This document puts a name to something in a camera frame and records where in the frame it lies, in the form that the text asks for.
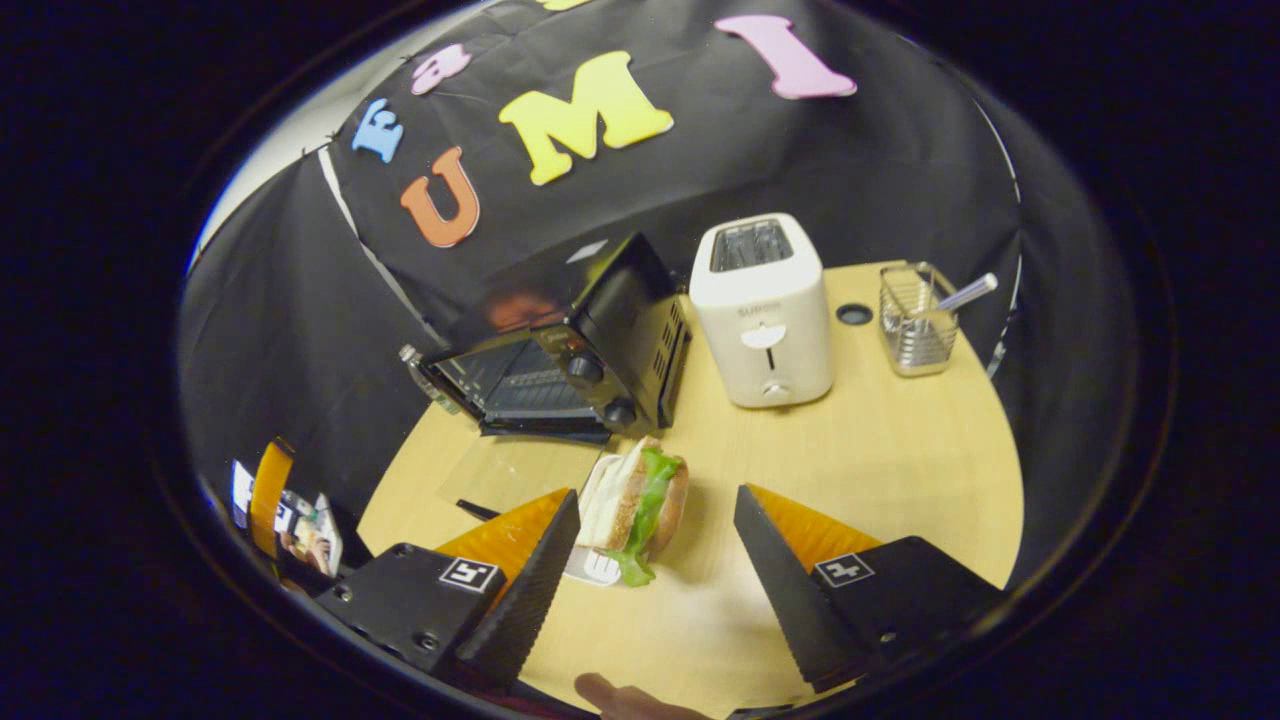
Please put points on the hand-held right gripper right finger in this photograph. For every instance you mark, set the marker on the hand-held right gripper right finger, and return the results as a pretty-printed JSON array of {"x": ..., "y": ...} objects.
[{"x": 790, "y": 600}]

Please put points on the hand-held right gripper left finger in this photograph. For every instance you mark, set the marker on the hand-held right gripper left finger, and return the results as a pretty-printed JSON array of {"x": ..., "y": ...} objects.
[{"x": 530, "y": 600}]

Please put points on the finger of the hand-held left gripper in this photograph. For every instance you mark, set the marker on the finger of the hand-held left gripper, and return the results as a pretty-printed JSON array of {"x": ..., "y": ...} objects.
[{"x": 270, "y": 500}]

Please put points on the lettuce sandwich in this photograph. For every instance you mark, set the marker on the lettuce sandwich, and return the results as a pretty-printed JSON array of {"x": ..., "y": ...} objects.
[{"x": 640, "y": 500}]

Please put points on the black electric oven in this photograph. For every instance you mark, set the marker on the black electric oven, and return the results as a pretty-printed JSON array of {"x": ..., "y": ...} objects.
[{"x": 620, "y": 320}]

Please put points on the white plastic tray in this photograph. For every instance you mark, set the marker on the white plastic tray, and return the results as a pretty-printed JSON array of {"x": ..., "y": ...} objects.
[{"x": 590, "y": 568}]

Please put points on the clear plastic water bottle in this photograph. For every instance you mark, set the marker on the clear plastic water bottle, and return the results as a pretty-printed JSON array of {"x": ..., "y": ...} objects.
[{"x": 428, "y": 380}]

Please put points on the white toaster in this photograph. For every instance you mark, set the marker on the white toaster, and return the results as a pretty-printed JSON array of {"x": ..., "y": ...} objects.
[{"x": 765, "y": 320}]

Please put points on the metal straw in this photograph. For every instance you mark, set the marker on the metal straw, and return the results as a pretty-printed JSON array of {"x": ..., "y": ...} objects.
[{"x": 965, "y": 293}]

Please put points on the black backdrop cloth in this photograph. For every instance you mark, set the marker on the black backdrop cloth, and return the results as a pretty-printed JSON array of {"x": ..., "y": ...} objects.
[{"x": 800, "y": 170}]

